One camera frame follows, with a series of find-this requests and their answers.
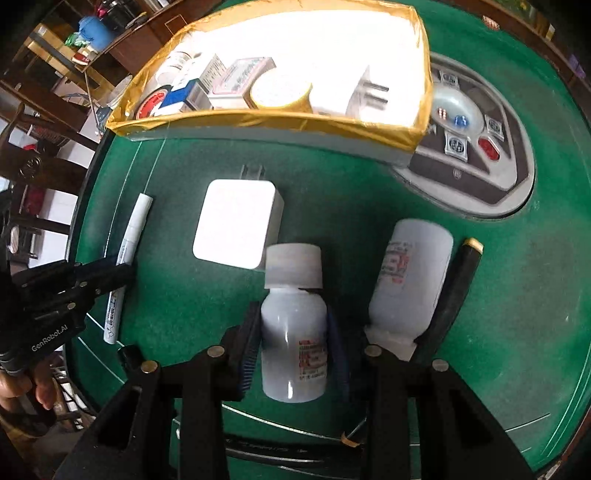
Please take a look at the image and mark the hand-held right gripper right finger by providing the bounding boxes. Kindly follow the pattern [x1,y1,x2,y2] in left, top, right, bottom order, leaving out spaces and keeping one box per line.
[328,309,532,480]

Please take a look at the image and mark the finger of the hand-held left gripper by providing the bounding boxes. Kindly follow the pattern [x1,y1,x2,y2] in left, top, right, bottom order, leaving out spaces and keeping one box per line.
[13,261,136,302]
[23,291,102,334]

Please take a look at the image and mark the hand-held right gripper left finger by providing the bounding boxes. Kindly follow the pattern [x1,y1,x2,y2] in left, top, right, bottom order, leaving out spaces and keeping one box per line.
[67,301,262,480]

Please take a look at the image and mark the white paint marker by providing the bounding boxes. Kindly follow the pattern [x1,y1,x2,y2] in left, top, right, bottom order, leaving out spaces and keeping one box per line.
[103,193,153,345]

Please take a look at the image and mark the white plastic medicine bottle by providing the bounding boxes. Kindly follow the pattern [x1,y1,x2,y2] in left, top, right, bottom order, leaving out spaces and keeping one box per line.
[364,219,454,361]
[260,244,329,403]

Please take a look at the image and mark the white square charger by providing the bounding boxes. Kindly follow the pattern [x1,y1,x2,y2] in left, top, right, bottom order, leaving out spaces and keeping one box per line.
[192,165,285,271]

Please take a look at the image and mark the black pen with gold cap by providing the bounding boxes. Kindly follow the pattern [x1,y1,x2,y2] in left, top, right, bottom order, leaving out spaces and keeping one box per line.
[414,237,484,357]

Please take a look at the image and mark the blue and white medicine box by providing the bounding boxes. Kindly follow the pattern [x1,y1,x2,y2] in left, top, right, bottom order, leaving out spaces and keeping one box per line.
[154,53,228,117]

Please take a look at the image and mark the wide red-label pill bottle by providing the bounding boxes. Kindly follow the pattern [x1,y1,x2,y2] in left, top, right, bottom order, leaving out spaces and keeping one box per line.
[156,50,195,80]

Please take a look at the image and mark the gold-edged white tray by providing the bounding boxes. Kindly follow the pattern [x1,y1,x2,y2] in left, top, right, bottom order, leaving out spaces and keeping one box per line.
[105,4,434,160]

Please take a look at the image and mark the pink and white medicine box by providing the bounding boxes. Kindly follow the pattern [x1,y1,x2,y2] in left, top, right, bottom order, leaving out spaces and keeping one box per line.
[210,56,278,110]

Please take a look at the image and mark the yellow round jar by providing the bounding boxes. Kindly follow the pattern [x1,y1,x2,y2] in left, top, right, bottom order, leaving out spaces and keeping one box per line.
[248,71,315,112]

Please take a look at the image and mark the white dual-port plug charger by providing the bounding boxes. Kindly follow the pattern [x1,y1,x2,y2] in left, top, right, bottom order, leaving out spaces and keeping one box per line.
[345,66,389,119]

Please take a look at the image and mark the person's left hand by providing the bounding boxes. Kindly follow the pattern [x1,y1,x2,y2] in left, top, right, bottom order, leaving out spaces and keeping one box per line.
[0,357,59,412]

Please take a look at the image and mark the slim black pen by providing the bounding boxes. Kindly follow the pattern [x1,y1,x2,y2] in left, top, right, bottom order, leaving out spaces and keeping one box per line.
[222,431,362,463]

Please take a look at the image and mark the dark wooden chair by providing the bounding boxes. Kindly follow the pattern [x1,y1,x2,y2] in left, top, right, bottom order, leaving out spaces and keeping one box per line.
[0,104,100,261]

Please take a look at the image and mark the blue thermos jug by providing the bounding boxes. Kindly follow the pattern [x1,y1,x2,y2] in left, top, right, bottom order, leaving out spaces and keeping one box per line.
[78,16,112,50]

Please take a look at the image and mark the wooden partition cabinet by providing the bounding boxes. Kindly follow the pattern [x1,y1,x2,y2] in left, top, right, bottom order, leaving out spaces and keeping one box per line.
[2,0,195,100]

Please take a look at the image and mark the grey table control panel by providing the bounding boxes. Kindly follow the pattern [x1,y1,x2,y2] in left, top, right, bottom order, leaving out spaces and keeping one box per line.
[392,52,537,219]

